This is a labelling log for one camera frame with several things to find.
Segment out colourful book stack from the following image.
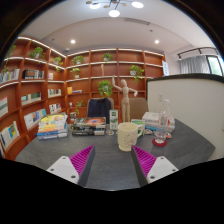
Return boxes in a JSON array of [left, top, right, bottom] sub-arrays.
[[36, 112, 69, 141]]

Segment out black ceiling track rail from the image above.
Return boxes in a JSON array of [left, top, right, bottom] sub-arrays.
[[177, 46, 220, 61]]

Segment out cream ribbed mug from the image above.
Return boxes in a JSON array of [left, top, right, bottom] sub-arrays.
[[116, 121, 145, 153]]

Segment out green white tissue box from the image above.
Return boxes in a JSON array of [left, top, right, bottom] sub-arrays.
[[130, 118, 147, 137]]

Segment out clear plastic water bottle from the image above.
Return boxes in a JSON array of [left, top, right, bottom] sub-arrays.
[[153, 98, 172, 145]]

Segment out white cardboard box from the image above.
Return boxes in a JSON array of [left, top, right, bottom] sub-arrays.
[[142, 111, 176, 134]]

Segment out flat round red coaster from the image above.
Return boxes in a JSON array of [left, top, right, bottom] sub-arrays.
[[152, 137, 169, 148]]

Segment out dark blue chair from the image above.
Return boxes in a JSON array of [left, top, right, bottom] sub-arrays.
[[87, 97, 113, 125]]

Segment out ceiling lights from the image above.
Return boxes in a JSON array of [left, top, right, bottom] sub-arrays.
[[69, 0, 161, 45]]

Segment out tan chair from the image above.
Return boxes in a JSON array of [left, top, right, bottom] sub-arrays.
[[128, 97, 150, 121]]

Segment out wooden artist mannequin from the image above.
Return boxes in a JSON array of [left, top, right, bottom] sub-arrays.
[[111, 75, 139, 124]]

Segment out white wall sign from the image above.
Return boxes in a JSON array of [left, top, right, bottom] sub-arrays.
[[162, 59, 170, 77]]

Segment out wooden wall shelf unit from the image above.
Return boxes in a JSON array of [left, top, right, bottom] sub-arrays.
[[0, 35, 167, 161]]

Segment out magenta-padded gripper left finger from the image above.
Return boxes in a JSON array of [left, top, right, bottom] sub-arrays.
[[45, 144, 97, 189]]

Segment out grey curtain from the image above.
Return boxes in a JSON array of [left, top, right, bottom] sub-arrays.
[[179, 54, 212, 75]]

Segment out ceiling air vent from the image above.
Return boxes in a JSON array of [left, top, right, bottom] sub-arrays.
[[123, 17, 151, 26]]

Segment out dark book stack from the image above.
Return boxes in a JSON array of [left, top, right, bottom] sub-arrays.
[[70, 116, 107, 137]]

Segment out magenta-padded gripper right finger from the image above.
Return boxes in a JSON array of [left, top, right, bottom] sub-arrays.
[[130, 144, 180, 188]]

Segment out window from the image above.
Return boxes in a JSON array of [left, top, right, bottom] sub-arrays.
[[208, 54, 224, 77]]

